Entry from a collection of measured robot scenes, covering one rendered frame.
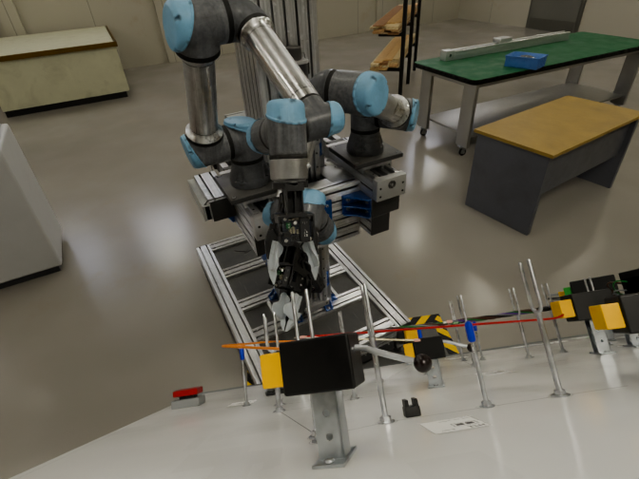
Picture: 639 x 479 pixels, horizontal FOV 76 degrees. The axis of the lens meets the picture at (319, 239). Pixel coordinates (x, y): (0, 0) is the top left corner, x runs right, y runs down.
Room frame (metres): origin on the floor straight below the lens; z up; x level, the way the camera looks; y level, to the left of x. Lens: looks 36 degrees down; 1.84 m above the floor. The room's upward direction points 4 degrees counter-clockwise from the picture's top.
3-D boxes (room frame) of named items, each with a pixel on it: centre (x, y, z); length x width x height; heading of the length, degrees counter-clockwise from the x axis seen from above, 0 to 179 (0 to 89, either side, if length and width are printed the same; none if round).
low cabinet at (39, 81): (7.62, 4.24, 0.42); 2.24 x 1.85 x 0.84; 25
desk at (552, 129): (3.00, -1.93, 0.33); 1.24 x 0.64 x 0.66; 121
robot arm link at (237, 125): (1.35, 0.24, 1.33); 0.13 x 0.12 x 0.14; 120
